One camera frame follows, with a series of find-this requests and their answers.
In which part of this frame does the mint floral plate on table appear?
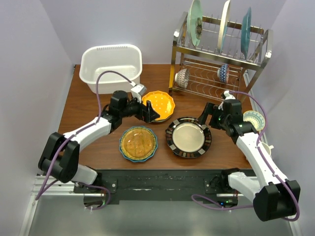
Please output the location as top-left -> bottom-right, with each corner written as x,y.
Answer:
151,117 -> 170,123

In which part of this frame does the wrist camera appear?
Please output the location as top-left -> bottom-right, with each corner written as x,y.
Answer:
218,90 -> 236,111
130,82 -> 147,103

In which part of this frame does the mint floral plate in rack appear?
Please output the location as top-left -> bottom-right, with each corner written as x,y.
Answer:
187,0 -> 203,47

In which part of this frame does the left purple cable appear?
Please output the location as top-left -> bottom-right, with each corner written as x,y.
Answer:
35,70 -> 133,210

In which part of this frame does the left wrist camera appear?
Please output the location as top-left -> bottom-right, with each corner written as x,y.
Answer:
130,82 -> 147,103

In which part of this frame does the blue yellow patterned bowl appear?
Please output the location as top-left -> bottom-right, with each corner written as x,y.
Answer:
243,110 -> 266,131

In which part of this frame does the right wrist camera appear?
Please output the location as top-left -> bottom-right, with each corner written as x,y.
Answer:
218,90 -> 236,111

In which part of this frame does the aluminium rail frame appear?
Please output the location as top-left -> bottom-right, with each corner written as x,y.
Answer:
19,175 -> 105,236

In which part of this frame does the brown patterned bowl in rack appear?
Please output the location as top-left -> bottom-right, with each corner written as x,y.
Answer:
175,69 -> 190,89

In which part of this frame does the purple cable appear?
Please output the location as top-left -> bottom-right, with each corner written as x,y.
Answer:
191,90 -> 301,220
35,70 -> 133,210

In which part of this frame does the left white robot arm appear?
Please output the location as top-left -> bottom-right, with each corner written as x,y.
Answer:
38,90 -> 159,197

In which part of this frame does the blue zigzag bowl in rack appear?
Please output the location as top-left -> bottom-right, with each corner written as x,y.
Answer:
217,64 -> 229,84

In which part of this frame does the cream plate in rack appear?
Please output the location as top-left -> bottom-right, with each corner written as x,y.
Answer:
217,0 -> 230,54

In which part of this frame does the white ceramic mug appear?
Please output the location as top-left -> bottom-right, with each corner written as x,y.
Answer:
261,142 -> 274,156

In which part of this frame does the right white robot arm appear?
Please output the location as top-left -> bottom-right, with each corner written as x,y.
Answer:
198,99 -> 301,221

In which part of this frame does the teal plate in rack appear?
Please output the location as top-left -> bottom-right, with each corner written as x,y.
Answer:
241,7 -> 252,59

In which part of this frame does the yellow dotted scalloped plate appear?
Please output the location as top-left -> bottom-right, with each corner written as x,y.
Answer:
142,90 -> 176,120

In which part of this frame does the black rimmed checkered plate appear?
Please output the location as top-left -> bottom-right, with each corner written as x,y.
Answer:
165,117 -> 212,159

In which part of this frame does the white plastic bin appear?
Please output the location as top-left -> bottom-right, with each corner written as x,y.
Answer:
79,44 -> 142,94

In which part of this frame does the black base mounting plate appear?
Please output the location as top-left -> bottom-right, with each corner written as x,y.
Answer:
43,168 -> 256,209

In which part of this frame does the steel two-tier dish rack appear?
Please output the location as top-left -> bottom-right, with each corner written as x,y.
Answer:
168,12 -> 274,101

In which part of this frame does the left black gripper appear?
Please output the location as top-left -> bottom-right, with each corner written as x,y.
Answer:
120,94 -> 159,123

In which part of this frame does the amber glass plate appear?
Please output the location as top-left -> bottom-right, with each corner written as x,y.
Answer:
122,127 -> 157,159

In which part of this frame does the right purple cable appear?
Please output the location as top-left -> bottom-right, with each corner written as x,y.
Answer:
191,90 -> 301,220

